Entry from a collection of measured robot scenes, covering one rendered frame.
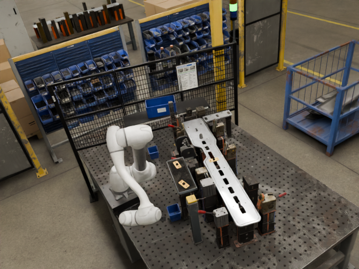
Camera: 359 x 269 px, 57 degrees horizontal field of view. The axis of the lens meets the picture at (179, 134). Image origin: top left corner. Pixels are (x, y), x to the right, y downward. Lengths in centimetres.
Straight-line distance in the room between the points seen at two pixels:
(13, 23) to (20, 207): 543
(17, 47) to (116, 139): 706
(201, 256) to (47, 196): 251
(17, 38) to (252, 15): 574
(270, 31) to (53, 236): 448
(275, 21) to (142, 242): 441
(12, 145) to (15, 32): 486
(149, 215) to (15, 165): 288
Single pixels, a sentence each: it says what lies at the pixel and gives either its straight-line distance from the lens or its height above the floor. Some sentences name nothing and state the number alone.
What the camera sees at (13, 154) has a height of 44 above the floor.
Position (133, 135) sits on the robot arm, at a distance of 231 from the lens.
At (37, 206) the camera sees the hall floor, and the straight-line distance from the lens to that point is 448.
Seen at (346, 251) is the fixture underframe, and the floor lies 29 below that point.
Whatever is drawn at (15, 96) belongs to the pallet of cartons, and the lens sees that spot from 546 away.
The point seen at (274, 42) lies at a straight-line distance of 616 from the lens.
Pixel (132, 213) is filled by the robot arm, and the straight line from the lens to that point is 232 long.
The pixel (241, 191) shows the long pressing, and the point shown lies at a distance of 257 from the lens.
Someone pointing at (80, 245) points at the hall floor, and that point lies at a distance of 383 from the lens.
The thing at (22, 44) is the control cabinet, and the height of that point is 33.
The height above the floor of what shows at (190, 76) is 129.
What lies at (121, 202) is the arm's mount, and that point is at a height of 79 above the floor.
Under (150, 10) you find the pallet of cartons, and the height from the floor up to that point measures 122.
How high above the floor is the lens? 286
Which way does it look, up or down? 36 degrees down
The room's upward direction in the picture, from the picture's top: 9 degrees counter-clockwise
